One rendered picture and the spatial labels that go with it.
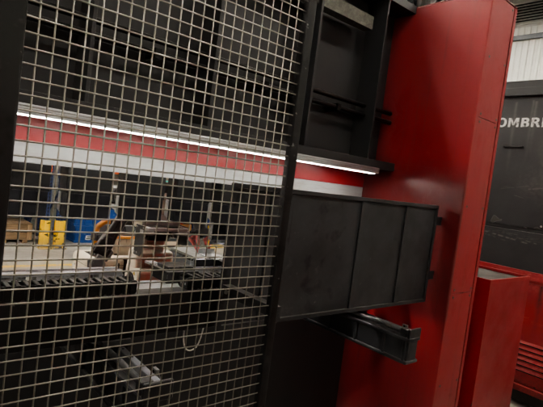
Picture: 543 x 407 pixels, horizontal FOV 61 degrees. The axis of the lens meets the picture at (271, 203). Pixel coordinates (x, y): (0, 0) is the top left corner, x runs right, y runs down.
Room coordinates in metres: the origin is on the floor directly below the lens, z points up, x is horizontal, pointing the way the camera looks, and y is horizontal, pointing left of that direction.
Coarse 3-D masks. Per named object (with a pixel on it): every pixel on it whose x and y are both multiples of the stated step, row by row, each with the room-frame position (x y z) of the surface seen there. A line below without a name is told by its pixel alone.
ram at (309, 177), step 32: (32, 128) 1.42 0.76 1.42; (64, 128) 1.48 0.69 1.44; (96, 128) 1.54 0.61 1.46; (32, 160) 1.43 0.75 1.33; (96, 160) 1.55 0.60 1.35; (160, 160) 1.70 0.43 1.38; (192, 160) 1.79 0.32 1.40; (224, 160) 1.88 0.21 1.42; (256, 160) 1.99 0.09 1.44; (352, 192) 2.42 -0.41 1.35
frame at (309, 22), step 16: (304, 16) 1.14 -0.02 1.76; (304, 32) 1.14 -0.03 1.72; (304, 48) 1.13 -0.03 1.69; (304, 64) 1.14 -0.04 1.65; (304, 80) 1.14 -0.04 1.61; (304, 96) 1.14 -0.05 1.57; (288, 144) 1.14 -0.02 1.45; (288, 160) 1.13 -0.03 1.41; (288, 176) 1.13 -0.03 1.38; (288, 192) 1.14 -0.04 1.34; (288, 208) 1.14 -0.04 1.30; (272, 272) 1.14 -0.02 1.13; (272, 288) 1.13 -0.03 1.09; (272, 304) 1.13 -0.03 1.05; (272, 320) 1.14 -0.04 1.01; (272, 336) 1.14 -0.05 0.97; (256, 384) 1.14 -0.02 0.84; (256, 400) 1.14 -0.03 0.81
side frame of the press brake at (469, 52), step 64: (448, 0) 2.20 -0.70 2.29; (448, 64) 2.17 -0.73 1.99; (384, 128) 2.40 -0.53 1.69; (448, 128) 2.13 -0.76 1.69; (384, 192) 2.36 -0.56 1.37; (448, 192) 2.10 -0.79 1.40; (448, 256) 2.06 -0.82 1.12; (448, 320) 2.07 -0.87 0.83; (384, 384) 2.24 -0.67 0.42; (448, 384) 2.13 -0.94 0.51
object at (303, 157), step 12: (24, 108) 1.22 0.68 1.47; (36, 108) 1.24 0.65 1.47; (48, 108) 1.26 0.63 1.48; (72, 120) 1.30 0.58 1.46; (96, 120) 1.34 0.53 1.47; (108, 120) 1.37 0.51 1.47; (120, 120) 1.39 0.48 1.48; (168, 132) 1.49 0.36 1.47; (180, 132) 1.52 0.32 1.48; (204, 144) 1.58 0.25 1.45; (228, 144) 1.64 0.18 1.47; (240, 144) 1.68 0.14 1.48; (276, 156) 1.79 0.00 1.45; (300, 156) 1.87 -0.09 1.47; (312, 156) 1.92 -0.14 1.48; (348, 168) 2.07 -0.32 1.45; (360, 168) 2.13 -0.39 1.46; (372, 168) 2.18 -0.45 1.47
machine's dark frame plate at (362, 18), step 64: (64, 0) 1.40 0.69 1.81; (128, 0) 1.53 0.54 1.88; (192, 0) 1.67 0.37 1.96; (320, 0) 1.93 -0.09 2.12; (384, 0) 2.21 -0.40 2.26; (64, 64) 1.41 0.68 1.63; (128, 64) 1.54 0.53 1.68; (256, 64) 1.88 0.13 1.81; (320, 64) 2.11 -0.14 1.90; (384, 64) 2.40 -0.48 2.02; (192, 128) 1.57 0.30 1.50; (320, 128) 2.14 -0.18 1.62
